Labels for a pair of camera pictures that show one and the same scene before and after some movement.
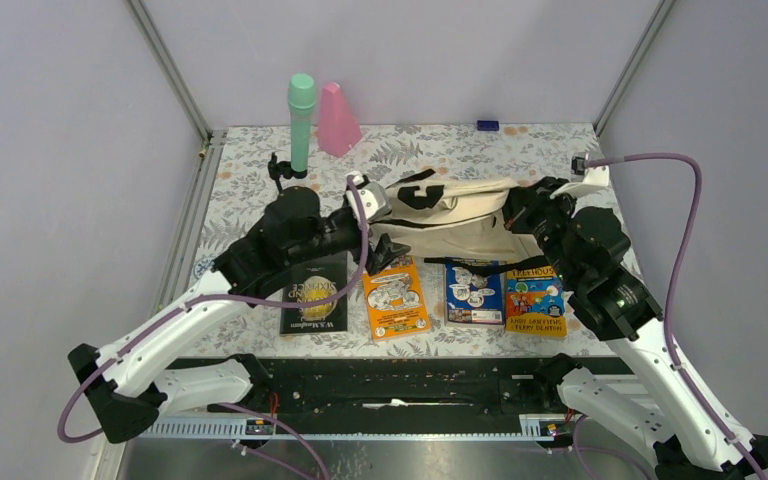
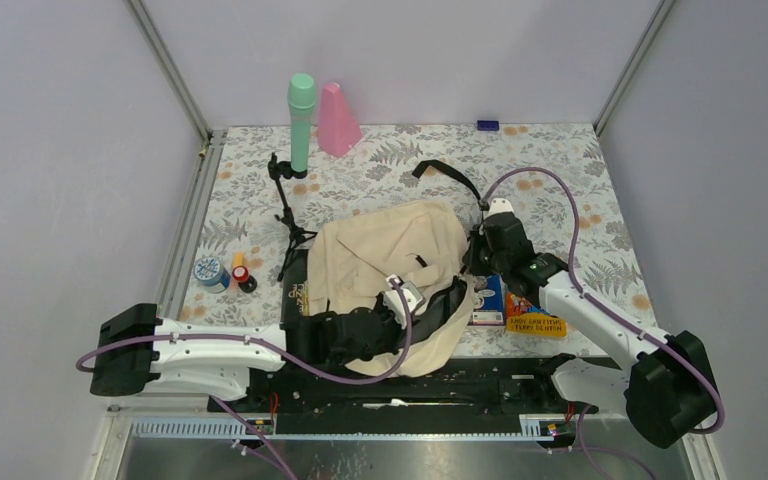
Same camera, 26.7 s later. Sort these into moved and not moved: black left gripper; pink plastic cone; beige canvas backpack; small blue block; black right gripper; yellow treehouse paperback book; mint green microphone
Moved: beige canvas backpack; black left gripper; black right gripper
Not moved: mint green microphone; small blue block; pink plastic cone; yellow treehouse paperback book
